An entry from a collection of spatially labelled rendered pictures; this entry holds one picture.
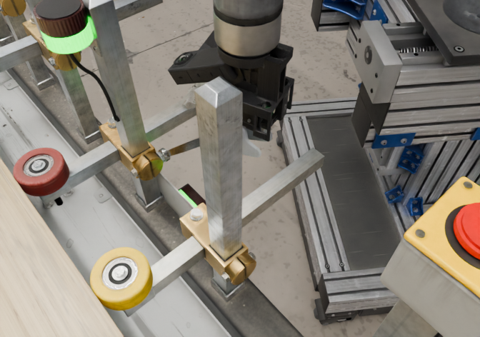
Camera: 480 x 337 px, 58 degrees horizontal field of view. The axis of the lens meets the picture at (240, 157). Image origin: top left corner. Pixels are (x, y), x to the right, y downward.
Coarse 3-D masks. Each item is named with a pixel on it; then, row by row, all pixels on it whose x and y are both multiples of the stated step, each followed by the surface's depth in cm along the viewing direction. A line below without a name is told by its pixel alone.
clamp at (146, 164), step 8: (104, 128) 81; (104, 136) 82; (112, 136) 80; (120, 144) 78; (120, 152) 78; (144, 152) 77; (152, 152) 78; (120, 160) 82; (128, 160) 77; (136, 160) 76; (144, 160) 76; (152, 160) 76; (160, 160) 78; (128, 168) 80; (136, 168) 76; (144, 168) 76; (152, 168) 78; (160, 168) 79; (136, 176) 79; (144, 176) 77; (152, 176) 79
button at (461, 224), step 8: (464, 208) 27; (472, 208) 27; (456, 216) 27; (464, 216) 26; (472, 216) 26; (456, 224) 26; (464, 224) 26; (472, 224) 26; (456, 232) 26; (464, 232) 26; (472, 232) 26; (464, 240) 26; (472, 240) 25; (464, 248) 26; (472, 248) 25
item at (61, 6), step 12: (48, 0) 54; (60, 0) 54; (72, 0) 54; (36, 12) 52; (48, 12) 52; (60, 12) 52; (72, 12) 52; (96, 48) 59; (72, 60) 59; (108, 96) 66
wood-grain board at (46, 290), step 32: (0, 160) 72; (0, 192) 68; (0, 224) 64; (32, 224) 64; (0, 256) 61; (32, 256) 61; (64, 256) 61; (0, 288) 58; (32, 288) 58; (64, 288) 58; (0, 320) 55; (32, 320) 55; (64, 320) 55; (96, 320) 55
